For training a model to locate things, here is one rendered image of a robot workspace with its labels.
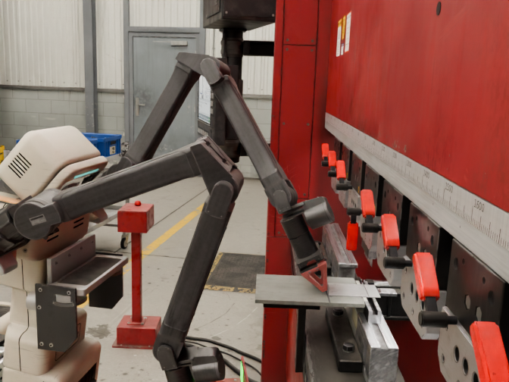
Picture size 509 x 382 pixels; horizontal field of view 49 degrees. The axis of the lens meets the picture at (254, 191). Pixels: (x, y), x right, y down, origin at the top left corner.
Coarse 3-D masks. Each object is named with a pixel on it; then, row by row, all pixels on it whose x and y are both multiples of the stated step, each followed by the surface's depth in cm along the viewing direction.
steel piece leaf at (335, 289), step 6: (330, 288) 142; (336, 288) 142; (342, 288) 142; (348, 288) 142; (354, 288) 142; (360, 288) 142; (330, 294) 138; (336, 294) 138; (342, 294) 138; (348, 294) 138; (354, 294) 138; (360, 294) 138; (366, 294) 138
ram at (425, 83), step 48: (336, 0) 194; (384, 0) 112; (432, 0) 79; (480, 0) 61; (336, 48) 189; (384, 48) 111; (432, 48) 78; (480, 48) 60; (336, 96) 184; (384, 96) 109; (432, 96) 77; (480, 96) 60; (384, 144) 108; (432, 144) 76; (480, 144) 59; (480, 192) 59; (480, 240) 58
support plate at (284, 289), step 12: (264, 276) 149; (276, 276) 150; (288, 276) 150; (300, 276) 150; (264, 288) 141; (276, 288) 141; (288, 288) 141; (300, 288) 142; (312, 288) 142; (264, 300) 133; (276, 300) 133; (288, 300) 133; (300, 300) 134; (312, 300) 134; (324, 300) 134; (336, 300) 134; (348, 300) 135; (360, 300) 135
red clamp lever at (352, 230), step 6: (348, 210) 121; (354, 210) 121; (360, 210) 121; (354, 216) 122; (354, 222) 122; (348, 228) 122; (354, 228) 122; (348, 234) 122; (354, 234) 122; (348, 240) 122; (354, 240) 122; (348, 246) 123; (354, 246) 123
